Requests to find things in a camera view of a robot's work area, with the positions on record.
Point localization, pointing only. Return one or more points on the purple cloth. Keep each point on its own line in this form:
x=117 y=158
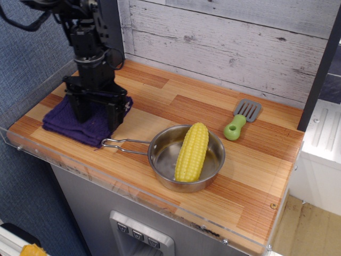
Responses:
x=62 y=120

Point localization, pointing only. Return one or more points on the silver dispenser button panel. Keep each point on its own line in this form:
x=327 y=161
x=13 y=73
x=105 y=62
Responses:
x=136 y=238

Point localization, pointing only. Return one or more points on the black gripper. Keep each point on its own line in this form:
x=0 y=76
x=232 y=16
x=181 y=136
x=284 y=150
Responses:
x=95 y=82

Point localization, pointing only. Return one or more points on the grey spatula green handle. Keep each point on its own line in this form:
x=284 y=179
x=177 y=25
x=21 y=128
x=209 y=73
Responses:
x=246 y=111

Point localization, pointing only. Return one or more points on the yellow object bottom corner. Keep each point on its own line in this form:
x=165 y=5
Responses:
x=32 y=250

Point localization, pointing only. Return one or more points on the dark right frame post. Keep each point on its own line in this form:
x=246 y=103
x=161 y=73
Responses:
x=321 y=74

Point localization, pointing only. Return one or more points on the dark left frame post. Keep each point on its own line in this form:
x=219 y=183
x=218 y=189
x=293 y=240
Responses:
x=109 y=13

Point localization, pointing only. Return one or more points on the grey toy fridge cabinet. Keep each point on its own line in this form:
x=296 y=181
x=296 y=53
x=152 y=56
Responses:
x=192 y=220

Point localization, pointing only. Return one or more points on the steel pot with wire handle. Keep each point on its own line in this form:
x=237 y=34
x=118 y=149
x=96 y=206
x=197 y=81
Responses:
x=164 y=150

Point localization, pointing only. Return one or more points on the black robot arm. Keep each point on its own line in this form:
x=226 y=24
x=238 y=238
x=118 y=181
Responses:
x=96 y=60

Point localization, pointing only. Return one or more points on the yellow toy corn cob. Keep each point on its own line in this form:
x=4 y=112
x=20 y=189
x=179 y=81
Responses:
x=192 y=154

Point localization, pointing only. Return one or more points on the white ribbed metal block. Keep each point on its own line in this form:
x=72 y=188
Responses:
x=316 y=176

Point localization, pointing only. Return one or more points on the dark frame post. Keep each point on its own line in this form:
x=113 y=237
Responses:
x=109 y=13
x=321 y=74

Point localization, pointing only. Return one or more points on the clear acrylic table guard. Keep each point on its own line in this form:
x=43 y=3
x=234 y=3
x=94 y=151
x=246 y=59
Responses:
x=178 y=83

